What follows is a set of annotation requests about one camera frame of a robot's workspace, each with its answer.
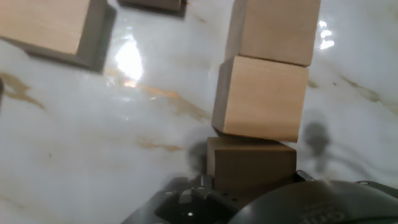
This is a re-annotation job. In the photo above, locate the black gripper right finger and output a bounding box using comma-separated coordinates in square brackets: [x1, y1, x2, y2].
[295, 170, 398, 198]

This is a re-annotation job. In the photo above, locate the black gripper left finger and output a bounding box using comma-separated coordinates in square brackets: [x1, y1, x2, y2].
[121, 174, 250, 224]

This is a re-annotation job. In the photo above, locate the white marble pattern mat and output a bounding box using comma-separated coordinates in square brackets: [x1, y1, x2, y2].
[0, 0, 398, 224]

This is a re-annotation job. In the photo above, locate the large wooden cube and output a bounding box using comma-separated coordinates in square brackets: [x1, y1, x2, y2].
[224, 0, 322, 68]
[116, 0, 188, 18]
[206, 136, 298, 194]
[0, 0, 118, 74]
[211, 55, 310, 144]

